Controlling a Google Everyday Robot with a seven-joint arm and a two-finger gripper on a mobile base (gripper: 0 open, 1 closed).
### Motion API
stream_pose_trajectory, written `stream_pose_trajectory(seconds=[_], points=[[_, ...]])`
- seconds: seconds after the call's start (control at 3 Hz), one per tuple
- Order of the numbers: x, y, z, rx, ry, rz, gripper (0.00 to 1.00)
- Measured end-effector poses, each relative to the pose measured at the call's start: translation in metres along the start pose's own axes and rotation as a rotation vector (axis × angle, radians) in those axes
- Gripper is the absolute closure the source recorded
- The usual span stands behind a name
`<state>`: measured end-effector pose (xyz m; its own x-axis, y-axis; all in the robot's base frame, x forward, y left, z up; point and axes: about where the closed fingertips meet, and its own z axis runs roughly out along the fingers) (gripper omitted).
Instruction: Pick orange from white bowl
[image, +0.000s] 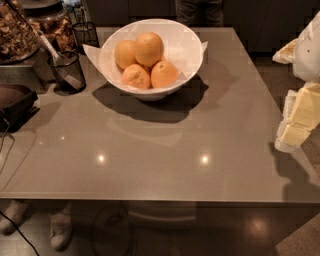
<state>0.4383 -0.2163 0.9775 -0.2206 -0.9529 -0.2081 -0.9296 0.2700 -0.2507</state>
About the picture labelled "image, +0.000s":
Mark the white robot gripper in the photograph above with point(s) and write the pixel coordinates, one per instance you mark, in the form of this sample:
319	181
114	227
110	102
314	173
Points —
308	53

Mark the black mesh cup rear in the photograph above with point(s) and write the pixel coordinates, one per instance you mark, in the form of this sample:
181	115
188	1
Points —
85	34

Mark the right white shoe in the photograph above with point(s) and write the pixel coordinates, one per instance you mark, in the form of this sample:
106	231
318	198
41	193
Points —
61	227

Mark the white shoe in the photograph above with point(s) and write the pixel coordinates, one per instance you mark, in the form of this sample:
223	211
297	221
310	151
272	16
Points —
14	216
61	227

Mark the left white shoe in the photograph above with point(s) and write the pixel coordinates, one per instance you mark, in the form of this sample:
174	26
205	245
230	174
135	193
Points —
14	216

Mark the person legs dark trousers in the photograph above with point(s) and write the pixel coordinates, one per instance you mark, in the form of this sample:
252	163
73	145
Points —
197	12

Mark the black mesh cup front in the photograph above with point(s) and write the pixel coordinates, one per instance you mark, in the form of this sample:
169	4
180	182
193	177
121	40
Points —
68	72

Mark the black box device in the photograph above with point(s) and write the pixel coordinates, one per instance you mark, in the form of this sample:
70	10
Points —
16	106

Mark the orange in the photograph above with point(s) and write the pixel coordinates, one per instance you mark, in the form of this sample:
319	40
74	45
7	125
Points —
136	76
163	74
125	53
149	49

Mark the white paper bowl liner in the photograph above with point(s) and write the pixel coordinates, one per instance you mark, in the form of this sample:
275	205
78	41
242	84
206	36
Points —
186	50

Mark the large glass snack jar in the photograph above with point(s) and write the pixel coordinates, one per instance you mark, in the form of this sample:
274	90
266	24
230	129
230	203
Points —
17	39

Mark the black mesh cup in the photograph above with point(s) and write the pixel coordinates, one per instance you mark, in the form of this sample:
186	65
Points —
68	72
85	34

